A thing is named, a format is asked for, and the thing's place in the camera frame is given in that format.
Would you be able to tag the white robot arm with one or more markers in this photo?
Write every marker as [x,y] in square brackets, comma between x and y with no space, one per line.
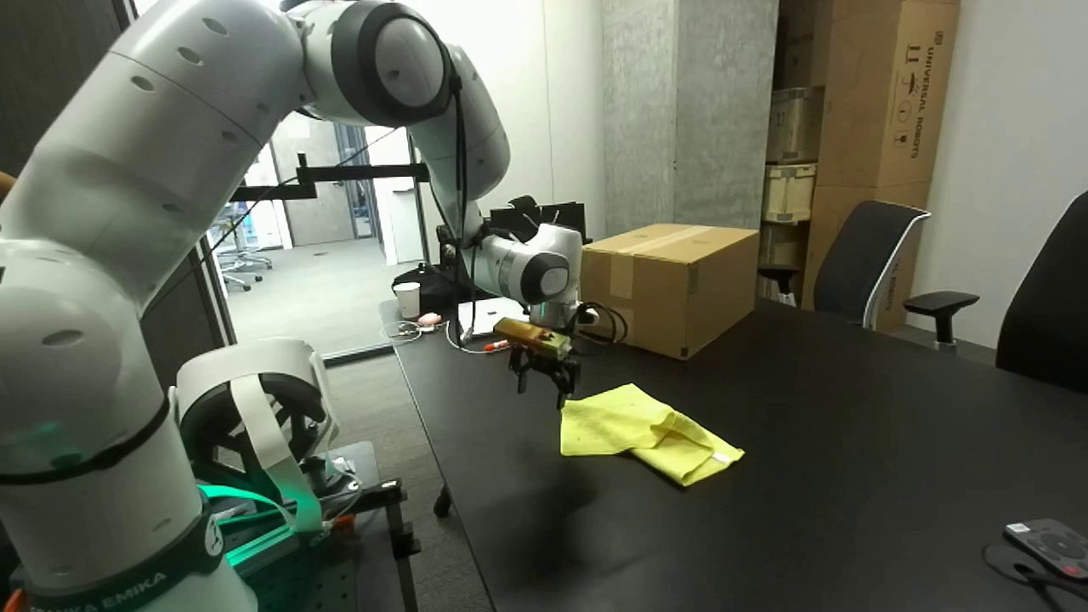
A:
[99,495]

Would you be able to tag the yellow towel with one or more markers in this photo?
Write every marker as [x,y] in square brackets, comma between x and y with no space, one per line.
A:
[631,419]

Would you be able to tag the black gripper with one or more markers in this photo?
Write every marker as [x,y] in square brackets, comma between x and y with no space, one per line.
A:
[559,372]

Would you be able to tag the tall cardboard box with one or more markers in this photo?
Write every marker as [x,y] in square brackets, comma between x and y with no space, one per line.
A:
[883,114]

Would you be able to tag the black office chair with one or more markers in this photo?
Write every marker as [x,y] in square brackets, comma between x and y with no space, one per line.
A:
[1046,328]
[861,258]

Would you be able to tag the cardboard box on table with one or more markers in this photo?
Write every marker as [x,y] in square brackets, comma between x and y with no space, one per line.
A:
[672,287]

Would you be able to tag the near black office chair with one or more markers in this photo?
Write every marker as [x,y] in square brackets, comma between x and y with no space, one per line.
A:
[861,258]

